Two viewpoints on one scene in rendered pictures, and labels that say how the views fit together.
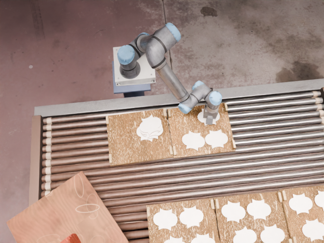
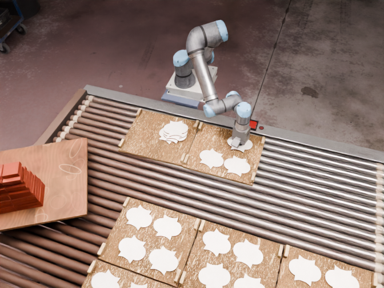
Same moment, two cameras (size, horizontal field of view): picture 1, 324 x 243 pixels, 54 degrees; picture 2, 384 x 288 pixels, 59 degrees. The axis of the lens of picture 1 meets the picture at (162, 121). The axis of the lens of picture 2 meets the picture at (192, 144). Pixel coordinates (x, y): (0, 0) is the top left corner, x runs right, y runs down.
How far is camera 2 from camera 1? 89 cm
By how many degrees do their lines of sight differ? 22
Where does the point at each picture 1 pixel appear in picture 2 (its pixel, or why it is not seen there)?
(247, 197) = (241, 236)
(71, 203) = (59, 159)
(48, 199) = (43, 148)
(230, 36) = (323, 120)
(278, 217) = (269, 273)
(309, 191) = (323, 262)
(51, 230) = not seen: hidden behind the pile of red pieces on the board
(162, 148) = (175, 154)
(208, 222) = (183, 240)
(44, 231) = not seen: hidden behind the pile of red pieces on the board
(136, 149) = (150, 146)
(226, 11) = (328, 97)
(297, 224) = not seen: outside the picture
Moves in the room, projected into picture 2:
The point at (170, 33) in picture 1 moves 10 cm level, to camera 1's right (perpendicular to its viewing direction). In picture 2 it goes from (216, 27) to (234, 31)
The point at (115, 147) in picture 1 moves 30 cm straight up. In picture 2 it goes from (132, 136) to (123, 102)
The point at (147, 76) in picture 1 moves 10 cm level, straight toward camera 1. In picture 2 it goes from (197, 91) to (192, 100)
